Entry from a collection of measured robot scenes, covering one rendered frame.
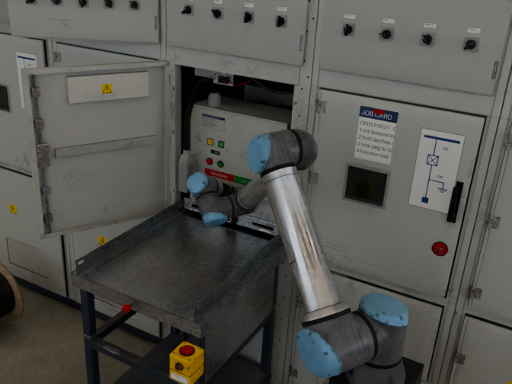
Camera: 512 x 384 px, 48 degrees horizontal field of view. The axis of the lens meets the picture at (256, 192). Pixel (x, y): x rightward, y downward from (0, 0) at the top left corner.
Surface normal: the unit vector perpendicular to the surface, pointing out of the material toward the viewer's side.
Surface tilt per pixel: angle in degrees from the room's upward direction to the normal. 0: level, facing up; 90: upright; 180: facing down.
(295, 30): 90
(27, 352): 0
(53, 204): 90
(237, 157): 90
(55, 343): 0
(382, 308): 4
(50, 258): 90
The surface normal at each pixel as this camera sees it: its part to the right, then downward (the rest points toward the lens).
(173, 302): 0.06, -0.92
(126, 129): 0.54, 0.36
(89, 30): 0.04, 0.40
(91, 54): -0.48, 0.33
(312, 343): -0.83, 0.26
